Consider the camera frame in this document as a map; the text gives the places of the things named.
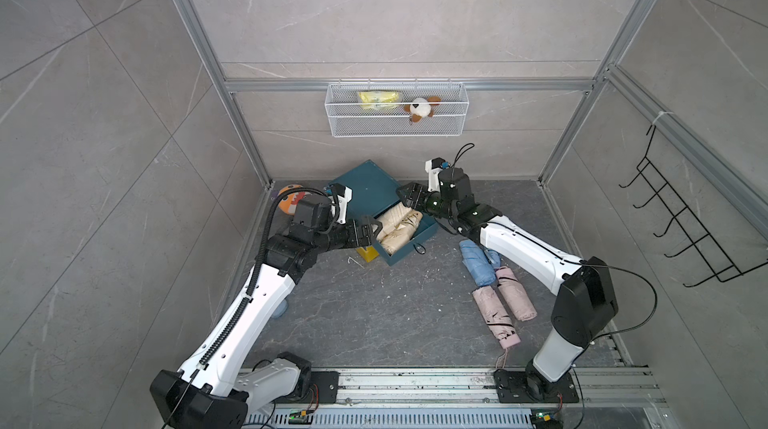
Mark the pink folded umbrella front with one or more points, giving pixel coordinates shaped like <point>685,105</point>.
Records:
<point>496,317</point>

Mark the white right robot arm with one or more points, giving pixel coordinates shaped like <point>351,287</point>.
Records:
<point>584,296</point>

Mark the brown white plush dog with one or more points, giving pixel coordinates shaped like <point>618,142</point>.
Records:
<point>421,108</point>

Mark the yellow package in basket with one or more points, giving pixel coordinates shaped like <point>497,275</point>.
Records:
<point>379,100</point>

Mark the pink folded umbrella rear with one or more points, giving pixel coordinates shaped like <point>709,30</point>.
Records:
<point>515,295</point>

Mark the orange shark plush toy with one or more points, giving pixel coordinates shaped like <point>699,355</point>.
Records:
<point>289,197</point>

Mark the blue folded umbrella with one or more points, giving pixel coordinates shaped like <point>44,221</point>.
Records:
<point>477,263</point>
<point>493,258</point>

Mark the beige umbrella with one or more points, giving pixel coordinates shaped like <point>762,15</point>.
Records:
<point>391,219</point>
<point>402,233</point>

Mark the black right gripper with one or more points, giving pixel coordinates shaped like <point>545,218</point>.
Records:
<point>413,196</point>

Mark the black wire wall hook rack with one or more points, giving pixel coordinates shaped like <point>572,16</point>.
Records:
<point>698,239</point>

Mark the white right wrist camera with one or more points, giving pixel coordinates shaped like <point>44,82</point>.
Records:
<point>433,168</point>

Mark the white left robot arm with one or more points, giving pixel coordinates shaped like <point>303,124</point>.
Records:
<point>208,390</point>

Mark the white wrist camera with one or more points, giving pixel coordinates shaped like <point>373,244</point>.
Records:
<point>433,168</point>
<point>340,196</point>

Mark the pink folded umbrella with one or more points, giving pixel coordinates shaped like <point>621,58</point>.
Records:
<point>496,317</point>
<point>515,295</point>

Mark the blue folded umbrella left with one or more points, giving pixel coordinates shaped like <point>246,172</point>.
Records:
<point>477,263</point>

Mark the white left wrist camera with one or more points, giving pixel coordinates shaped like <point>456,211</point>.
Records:
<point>340,196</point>

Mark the light blue cup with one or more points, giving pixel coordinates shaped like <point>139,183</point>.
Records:
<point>280,310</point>

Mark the metal base rail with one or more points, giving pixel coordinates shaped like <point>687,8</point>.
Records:
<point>474,397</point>

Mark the white wire wall basket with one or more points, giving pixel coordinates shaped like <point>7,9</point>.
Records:
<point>347,119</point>

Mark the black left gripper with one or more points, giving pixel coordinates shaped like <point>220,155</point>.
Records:
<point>365,239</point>

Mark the blue folded umbrella right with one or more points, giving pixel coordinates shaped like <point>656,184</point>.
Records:
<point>493,258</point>

